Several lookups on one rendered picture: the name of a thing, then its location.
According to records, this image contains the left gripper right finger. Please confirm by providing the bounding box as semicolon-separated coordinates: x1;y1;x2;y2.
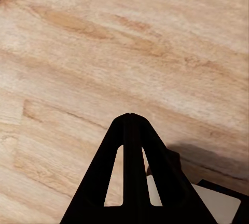
130;113;218;224

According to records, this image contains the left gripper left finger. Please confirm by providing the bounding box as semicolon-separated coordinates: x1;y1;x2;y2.
60;113;138;224

